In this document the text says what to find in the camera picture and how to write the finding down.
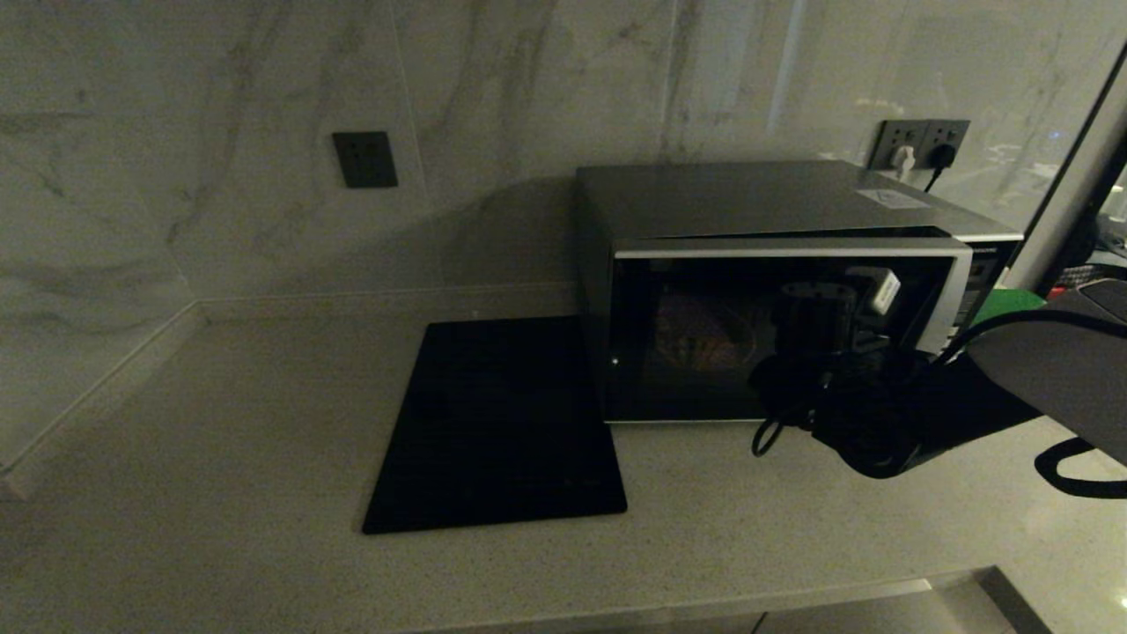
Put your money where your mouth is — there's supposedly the green plastic cutting board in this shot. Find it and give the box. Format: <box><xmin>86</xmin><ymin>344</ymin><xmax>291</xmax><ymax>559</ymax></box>
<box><xmin>969</xmin><ymin>287</ymin><xmax>1049</xmax><ymax>328</ymax></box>

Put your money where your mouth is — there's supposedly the dark double wall socket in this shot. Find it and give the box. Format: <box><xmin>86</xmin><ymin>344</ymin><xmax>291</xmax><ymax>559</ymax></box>
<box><xmin>870</xmin><ymin>119</ymin><xmax>972</xmax><ymax>171</ymax></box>

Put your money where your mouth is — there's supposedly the dark single wall socket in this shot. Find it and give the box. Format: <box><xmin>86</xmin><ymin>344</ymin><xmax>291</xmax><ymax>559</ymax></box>
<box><xmin>332</xmin><ymin>131</ymin><xmax>399</xmax><ymax>189</ymax></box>

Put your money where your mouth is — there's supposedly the silver black microwave oven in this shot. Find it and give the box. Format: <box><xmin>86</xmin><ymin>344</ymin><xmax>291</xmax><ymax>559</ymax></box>
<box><xmin>575</xmin><ymin>160</ymin><xmax>1025</xmax><ymax>424</ymax></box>

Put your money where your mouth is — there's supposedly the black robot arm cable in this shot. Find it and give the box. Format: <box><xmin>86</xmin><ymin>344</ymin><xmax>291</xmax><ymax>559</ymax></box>
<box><xmin>933</xmin><ymin>308</ymin><xmax>1127</xmax><ymax>500</ymax></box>

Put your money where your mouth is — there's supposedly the purple plastic plate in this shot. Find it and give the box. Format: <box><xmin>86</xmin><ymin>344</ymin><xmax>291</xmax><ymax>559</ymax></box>
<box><xmin>653</xmin><ymin>292</ymin><xmax>758</xmax><ymax>371</ymax></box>

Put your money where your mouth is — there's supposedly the black power plug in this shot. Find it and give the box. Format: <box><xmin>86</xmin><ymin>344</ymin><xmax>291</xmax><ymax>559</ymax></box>
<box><xmin>924</xmin><ymin>144</ymin><xmax>958</xmax><ymax>194</ymax></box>

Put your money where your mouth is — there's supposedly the white cabinet front panel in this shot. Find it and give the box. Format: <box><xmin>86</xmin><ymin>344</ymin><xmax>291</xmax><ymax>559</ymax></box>
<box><xmin>753</xmin><ymin>583</ymin><xmax>1027</xmax><ymax>634</ymax></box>

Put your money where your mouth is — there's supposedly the black glass induction cooktop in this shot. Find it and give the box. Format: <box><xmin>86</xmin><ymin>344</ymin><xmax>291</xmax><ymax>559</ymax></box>
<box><xmin>361</xmin><ymin>315</ymin><xmax>629</xmax><ymax>535</ymax></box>

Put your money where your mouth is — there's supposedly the metal wire basket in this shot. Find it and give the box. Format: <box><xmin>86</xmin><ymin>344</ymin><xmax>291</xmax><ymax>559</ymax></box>
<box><xmin>1050</xmin><ymin>261</ymin><xmax>1105</xmax><ymax>296</ymax></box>

